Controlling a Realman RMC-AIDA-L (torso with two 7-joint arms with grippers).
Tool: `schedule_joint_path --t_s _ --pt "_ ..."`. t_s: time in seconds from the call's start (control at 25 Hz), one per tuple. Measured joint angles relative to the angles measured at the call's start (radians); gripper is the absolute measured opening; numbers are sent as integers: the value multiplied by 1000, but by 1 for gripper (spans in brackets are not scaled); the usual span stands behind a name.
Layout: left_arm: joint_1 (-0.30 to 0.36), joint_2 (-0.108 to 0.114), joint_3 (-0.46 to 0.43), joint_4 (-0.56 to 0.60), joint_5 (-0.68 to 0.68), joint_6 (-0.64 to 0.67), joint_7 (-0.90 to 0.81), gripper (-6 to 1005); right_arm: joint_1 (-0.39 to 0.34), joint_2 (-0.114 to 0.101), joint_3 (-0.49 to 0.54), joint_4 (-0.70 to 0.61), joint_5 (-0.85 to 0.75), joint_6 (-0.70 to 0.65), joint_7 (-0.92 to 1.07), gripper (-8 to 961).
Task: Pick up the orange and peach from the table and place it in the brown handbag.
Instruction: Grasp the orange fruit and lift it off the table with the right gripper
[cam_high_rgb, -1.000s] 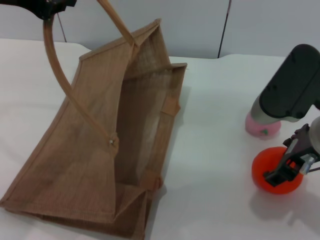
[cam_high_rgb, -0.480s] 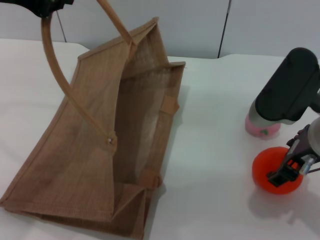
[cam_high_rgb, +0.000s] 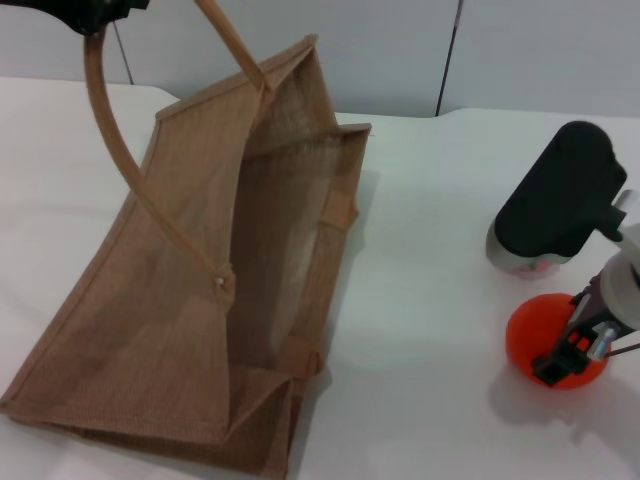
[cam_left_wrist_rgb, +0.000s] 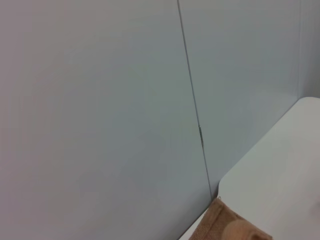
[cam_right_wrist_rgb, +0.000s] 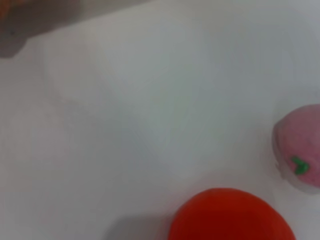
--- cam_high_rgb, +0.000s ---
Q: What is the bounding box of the pink toy peach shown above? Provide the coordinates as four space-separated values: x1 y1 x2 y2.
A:
513 256 560 277

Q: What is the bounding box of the toy orange fruit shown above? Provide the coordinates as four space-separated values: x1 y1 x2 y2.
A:
505 293 612 395

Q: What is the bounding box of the thin dark cable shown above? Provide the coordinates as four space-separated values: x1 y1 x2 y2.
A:
606 341 640 360

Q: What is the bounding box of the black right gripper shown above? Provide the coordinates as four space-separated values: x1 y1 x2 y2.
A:
530 271 608 387

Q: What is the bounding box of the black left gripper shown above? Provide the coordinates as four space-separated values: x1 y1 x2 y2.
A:
14 0 152 37

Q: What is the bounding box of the silver cable plug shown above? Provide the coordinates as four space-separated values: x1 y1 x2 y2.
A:
588 322 622 362

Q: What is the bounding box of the brown jute handbag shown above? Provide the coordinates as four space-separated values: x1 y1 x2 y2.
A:
0 0 375 480

